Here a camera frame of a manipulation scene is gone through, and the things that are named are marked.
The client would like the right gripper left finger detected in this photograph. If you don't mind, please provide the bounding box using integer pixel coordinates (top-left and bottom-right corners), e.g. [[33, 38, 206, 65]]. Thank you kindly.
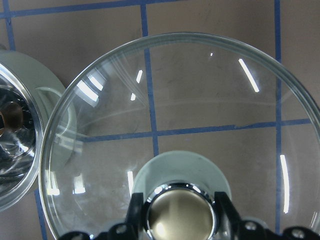
[[59, 191, 151, 240]]

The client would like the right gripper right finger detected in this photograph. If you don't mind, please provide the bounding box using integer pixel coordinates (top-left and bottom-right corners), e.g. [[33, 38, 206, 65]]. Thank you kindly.
[[214, 191, 320, 240]]

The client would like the glass pot lid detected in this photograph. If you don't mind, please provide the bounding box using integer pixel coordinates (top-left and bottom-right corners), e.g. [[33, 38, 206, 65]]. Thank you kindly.
[[39, 32, 320, 240]]

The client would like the brown egg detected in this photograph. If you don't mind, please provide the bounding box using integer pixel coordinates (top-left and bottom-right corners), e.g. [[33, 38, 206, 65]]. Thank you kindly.
[[0, 101, 24, 135]]

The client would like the pale green steel pot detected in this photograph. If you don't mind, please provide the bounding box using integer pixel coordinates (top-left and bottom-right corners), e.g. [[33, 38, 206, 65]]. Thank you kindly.
[[0, 49, 65, 212]]

